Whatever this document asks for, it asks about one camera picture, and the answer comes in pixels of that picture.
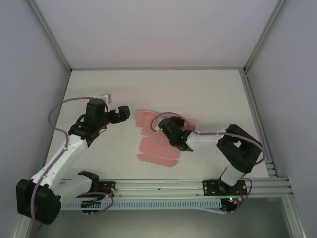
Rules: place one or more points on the aluminium side rail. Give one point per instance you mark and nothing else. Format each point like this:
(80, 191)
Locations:
(252, 99)

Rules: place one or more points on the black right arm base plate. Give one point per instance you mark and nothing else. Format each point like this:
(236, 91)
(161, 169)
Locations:
(210, 188)

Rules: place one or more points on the aluminium frame post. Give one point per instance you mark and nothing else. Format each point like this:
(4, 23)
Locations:
(21, 230)
(265, 37)
(294, 218)
(54, 37)

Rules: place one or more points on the wide aluminium base rail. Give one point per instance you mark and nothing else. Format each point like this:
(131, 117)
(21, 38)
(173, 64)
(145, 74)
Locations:
(158, 186)

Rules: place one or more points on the thin aluminium table edge rail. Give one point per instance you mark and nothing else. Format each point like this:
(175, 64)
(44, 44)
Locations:
(158, 68)

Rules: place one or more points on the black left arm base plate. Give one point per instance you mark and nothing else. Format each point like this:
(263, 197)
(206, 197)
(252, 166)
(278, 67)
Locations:
(110, 186)

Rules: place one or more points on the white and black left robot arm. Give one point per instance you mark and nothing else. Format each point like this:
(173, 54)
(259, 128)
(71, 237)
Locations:
(71, 151)

